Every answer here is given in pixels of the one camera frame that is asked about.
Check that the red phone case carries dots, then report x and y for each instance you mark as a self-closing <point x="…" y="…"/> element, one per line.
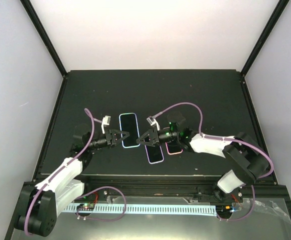
<point x="173" y="147"/>

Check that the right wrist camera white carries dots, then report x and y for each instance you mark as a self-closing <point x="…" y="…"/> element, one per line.
<point x="153" y="123"/>

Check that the pink phone case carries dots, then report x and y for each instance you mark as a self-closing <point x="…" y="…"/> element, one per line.
<point x="173" y="150"/>

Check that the black phone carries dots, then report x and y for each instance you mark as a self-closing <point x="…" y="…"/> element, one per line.
<point x="155" y="153"/>

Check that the light blue phone case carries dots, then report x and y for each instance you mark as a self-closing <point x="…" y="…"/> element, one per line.
<point x="120" y="130"/>

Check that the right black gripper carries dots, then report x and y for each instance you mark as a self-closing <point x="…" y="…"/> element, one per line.
<point x="154" y="136"/>

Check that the lilac phone case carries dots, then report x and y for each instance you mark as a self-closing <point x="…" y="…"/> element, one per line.
<point x="155" y="157"/>

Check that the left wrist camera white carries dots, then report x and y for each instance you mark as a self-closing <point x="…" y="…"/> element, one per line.
<point x="105" y="123"/>

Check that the left black frame post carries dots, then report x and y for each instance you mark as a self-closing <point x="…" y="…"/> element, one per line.
<point x="32" y="14"/>

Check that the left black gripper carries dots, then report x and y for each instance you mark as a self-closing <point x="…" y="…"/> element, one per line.
<point x="111" y="133"/>

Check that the right black frame post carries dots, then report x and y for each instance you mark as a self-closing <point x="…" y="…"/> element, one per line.
<point x="271" y="23"/>

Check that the left small circuit board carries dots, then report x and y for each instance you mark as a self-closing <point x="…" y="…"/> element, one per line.
<point x="85" y="207"/>

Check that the small circuit board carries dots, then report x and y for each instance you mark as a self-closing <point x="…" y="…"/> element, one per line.
<point x="85" y="207"/>
<point x="229" y="208"/>

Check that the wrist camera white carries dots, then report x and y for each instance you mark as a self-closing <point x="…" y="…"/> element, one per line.
<point x="105" y="123"/>
<point x="153" y="123"/>

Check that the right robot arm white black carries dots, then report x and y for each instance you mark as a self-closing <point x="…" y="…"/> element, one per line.
<point x="247" y="162"/>

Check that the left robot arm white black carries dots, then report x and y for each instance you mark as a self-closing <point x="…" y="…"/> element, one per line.
<point x="39" y="205"/>

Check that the light blue slotted cable duct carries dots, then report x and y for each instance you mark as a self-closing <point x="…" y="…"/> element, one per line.
<point x="146" y="209"/>

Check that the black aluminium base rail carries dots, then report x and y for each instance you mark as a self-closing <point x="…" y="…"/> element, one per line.
<point x="201" y="189"/>

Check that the right small circuit board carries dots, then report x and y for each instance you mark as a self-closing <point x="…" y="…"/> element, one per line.
<point x="229" y="208"/>

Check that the black frame post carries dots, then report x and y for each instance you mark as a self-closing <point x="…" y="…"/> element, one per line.
<point x="271" y="23"/>
<point x="32" y="14"/>

